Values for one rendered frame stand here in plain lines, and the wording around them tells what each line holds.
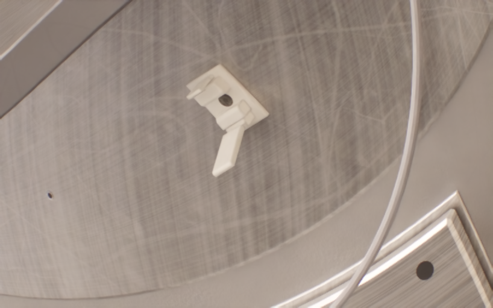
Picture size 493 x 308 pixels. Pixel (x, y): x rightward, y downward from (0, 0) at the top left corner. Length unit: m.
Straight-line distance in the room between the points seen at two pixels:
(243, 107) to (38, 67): 0.08
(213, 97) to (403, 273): 0.09
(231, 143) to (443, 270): 0.10
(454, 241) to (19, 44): 0.19
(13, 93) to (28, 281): 0.16
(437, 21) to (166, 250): 0.18
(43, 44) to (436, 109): 0.15
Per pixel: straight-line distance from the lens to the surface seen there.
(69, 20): 0.90
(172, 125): 0.97
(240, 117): 0.95
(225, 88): 0.95
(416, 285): 0.96
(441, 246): 0.94
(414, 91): 0.88
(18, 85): 0.93
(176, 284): 1.01
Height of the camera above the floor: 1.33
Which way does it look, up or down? 35 degrees down
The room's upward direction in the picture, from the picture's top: 6 degrees counter-clockwise
